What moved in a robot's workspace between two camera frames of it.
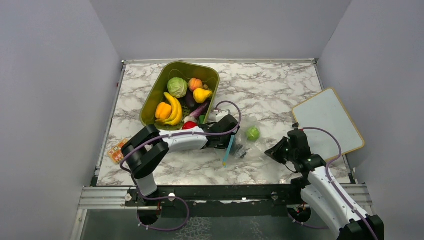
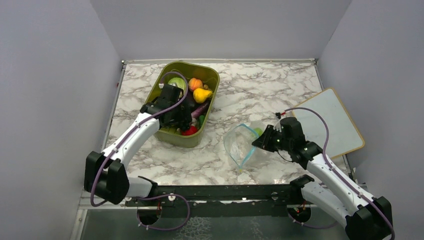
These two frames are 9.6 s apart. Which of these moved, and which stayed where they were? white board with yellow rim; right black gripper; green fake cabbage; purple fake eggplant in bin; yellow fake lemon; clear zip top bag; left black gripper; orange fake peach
Moved: left black gripper; right black gripper; clear zip top bag
Stayed: white board with yellow rim; yellow fake lemon; green fake cabbage; orange fake peach; purple fake eggplant in bin
